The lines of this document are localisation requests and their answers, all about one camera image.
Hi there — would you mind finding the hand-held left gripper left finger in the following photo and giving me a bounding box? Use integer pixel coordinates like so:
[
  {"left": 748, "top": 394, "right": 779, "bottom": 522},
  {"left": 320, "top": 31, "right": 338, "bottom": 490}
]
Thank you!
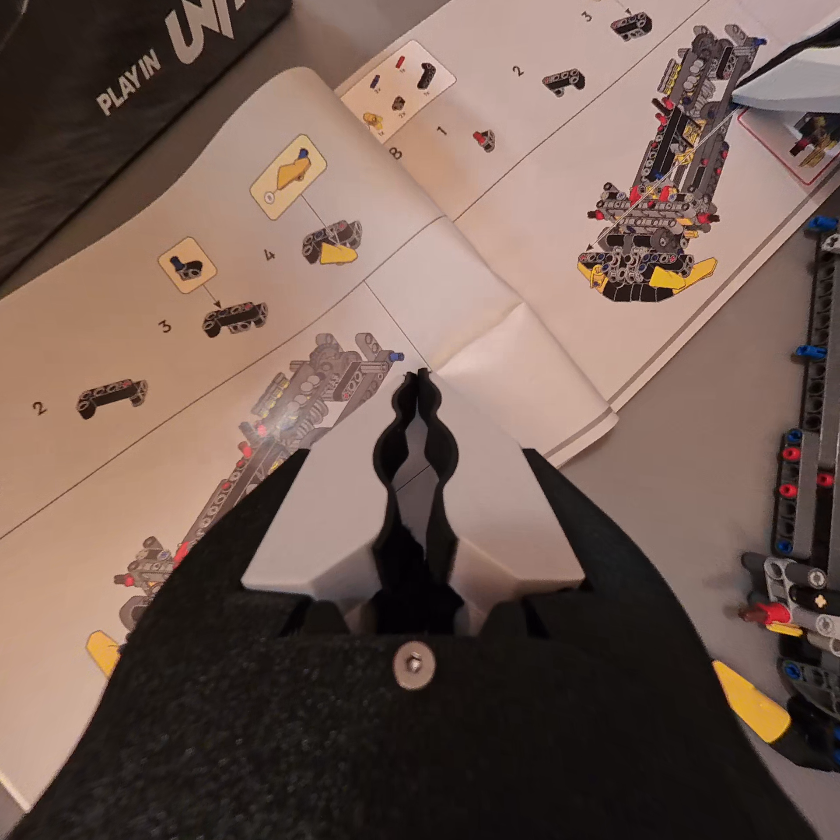
[{"left": 240, "top": 370, "right": 426, "bottom": 634}]

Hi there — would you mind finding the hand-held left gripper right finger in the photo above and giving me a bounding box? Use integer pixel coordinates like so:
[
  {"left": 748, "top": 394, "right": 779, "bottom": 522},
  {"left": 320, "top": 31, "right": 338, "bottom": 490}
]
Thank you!
[{"left": 417, "top": 367, "right": 588, "bottom": 635}]

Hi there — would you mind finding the lego car chassis model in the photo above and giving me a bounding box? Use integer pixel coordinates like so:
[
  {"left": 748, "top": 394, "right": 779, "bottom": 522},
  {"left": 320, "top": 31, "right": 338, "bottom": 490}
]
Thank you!
[{"left": 712, "top": 213, "right": 840, "bottom": 774}]

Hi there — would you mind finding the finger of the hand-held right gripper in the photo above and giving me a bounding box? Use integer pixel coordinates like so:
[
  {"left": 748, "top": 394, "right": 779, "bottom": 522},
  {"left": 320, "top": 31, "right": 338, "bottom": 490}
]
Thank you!
[{"left": 731, "top": 13, "right": 840, "bottom": 116}]

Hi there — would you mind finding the black lego set box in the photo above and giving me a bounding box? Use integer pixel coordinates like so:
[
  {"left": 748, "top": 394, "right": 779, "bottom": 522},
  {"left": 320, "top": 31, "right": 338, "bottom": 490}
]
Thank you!
[{"left": 0, "top": 0, "right": 293, "bottom": 284}]

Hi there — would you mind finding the lego instruction booklet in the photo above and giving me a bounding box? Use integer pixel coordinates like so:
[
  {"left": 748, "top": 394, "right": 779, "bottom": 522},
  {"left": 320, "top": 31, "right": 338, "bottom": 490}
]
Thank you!
[{"left": 0, "top": 0, "right": 840, "bottom": 813}]

